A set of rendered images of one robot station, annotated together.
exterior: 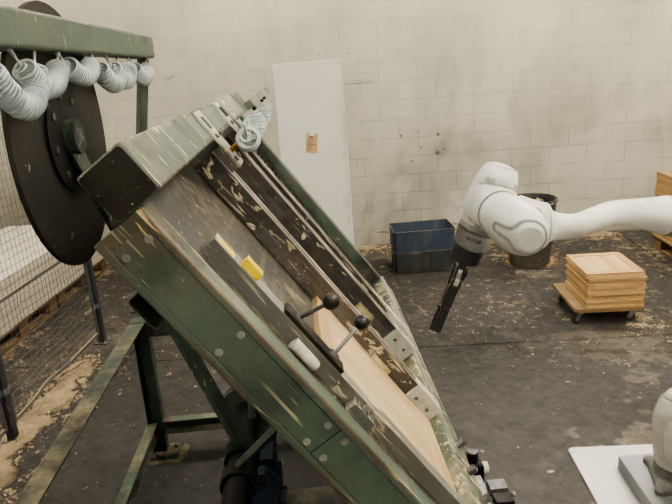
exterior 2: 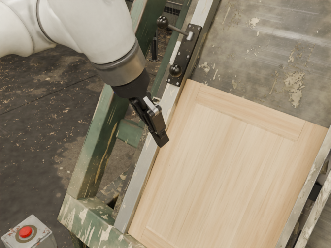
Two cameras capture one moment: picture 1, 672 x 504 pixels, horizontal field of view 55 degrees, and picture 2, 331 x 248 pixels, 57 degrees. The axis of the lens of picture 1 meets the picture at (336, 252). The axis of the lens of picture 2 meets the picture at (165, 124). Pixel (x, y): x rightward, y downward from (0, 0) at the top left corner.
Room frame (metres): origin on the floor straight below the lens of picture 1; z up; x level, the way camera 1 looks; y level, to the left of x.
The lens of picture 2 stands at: (1.88, -0.67, 1.83)
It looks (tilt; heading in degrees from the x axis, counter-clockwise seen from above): 37 degrees down; 130
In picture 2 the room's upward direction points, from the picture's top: straight up
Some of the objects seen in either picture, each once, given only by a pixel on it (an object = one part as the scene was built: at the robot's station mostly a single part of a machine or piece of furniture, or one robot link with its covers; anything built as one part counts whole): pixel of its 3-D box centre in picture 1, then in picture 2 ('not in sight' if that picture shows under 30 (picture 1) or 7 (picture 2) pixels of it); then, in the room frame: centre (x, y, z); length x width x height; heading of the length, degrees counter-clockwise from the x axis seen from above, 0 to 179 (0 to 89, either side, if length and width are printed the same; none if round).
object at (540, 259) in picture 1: (529, 230); not in sight; (6.01, -1.90, 0.33); 0.52 x 0.51 x 0.65; 177
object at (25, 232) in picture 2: not in sight; (25, 232); (1.14, -0.51, 0.93); 0.04 x 0.04 x 0.02
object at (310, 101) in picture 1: (317, 176); not in sight; (5.92, 0.12, 1.03); 0.61 x 0.58 x 2.05; 177
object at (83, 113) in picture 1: (71, 137); not in sight; (2.03, 0.79, 1.85); 0.80 x 0.06 x 0.80; 2
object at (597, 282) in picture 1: (596, 285); not in sight; (4.71, -2.02, 0.20); 0.61 x 0.53 x 0.40; 177
